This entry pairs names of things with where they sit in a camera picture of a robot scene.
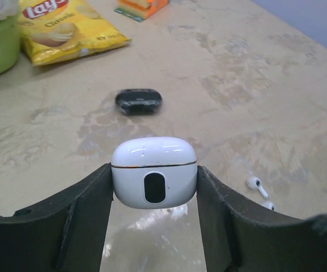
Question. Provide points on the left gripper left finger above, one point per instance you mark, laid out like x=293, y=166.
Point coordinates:
x=64, y=232

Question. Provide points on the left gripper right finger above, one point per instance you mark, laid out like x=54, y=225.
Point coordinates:
x=241, y=235

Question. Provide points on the white earbud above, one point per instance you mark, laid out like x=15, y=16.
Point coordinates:
x=255, y=183
x=269, y=205

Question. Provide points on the white earbud charging case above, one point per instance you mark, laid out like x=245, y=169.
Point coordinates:
x=154, y=172

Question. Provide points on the black earbud charging case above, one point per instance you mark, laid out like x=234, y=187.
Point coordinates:
x=138, y=101

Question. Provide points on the green plastic vegetable tray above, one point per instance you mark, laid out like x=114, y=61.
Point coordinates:
x=9, y=43

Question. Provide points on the yellow Lays chips bag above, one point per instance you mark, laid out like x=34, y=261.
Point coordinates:
x=54, y=31

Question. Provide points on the orange green carton box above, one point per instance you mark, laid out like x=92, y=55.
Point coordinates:
x=140, y=10

